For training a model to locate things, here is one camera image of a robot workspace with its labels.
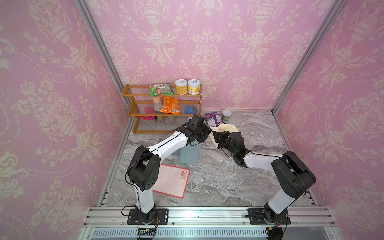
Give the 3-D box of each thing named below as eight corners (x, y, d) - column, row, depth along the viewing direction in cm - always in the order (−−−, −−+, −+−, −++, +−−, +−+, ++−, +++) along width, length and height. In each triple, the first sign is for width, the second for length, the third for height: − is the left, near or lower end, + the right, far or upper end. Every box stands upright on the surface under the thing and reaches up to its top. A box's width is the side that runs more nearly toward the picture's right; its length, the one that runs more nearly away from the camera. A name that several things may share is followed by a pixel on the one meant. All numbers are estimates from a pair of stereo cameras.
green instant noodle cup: (222, 123, 115) (223, 118, 111) (220, 114, 121) (221, 109, 117) (231, 123, 115) (232, 118, 111) (229, 114, 121) (230, 109, 117)
